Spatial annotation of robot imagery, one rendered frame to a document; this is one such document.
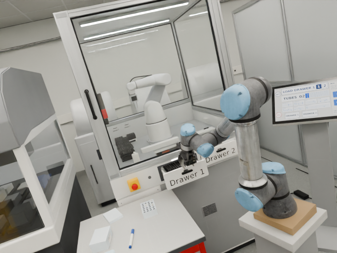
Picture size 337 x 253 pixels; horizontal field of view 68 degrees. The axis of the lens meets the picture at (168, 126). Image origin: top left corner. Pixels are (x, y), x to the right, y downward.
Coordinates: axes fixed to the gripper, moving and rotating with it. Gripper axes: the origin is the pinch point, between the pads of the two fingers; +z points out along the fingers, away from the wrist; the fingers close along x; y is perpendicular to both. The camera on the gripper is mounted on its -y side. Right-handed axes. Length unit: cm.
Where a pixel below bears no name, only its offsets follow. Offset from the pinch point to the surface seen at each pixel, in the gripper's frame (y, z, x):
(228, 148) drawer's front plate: -10.5, 17.5, 39.1
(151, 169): -14.4, 15.2, -18.9
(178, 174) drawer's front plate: 0.4, 8.3, -5.3
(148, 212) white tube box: 15.4, 9.8, -30.2
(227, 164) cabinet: -4.8, 28.7, 36.5
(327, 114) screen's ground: 6, -7, 100
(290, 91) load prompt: -24, -6, 95
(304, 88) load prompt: -19, -10, 102
